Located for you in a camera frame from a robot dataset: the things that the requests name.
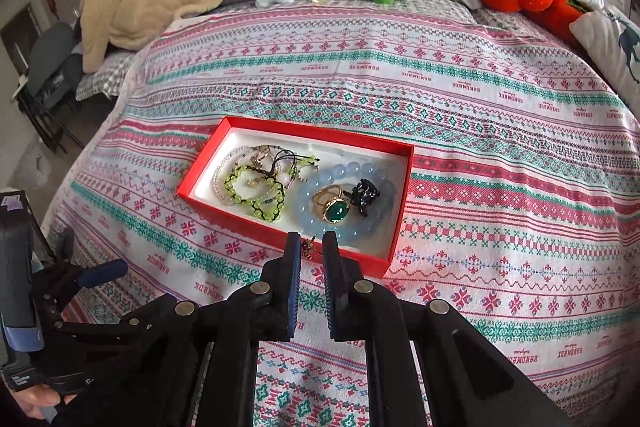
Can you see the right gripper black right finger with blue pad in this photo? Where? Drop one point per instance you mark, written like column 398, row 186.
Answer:
column 427, row 364

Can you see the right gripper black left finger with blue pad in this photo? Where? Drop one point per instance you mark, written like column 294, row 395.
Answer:
column 194, row 366

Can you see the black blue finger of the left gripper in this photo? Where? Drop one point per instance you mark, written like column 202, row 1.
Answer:
column 101, row 274

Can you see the small gold stud earring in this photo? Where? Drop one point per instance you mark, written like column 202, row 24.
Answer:
column 307, row 247

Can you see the red jewelry box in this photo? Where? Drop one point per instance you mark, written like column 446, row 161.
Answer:
column 372, row 241

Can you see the person's left hand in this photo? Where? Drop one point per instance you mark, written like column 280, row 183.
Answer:
column 34, row 401

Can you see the patterned red green bedspread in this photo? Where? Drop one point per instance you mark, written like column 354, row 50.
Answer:
column 523, row 199

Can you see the grey checked bedsheet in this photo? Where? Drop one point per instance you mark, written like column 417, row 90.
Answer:
column 108, row 79

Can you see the dark folding chair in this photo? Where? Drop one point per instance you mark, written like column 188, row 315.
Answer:
column 53, row 74

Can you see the white deer print pillow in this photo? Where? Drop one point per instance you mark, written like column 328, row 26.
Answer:
column 612, row 42

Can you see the gold ring green stone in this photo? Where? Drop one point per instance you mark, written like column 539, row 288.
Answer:
column 332, row 204

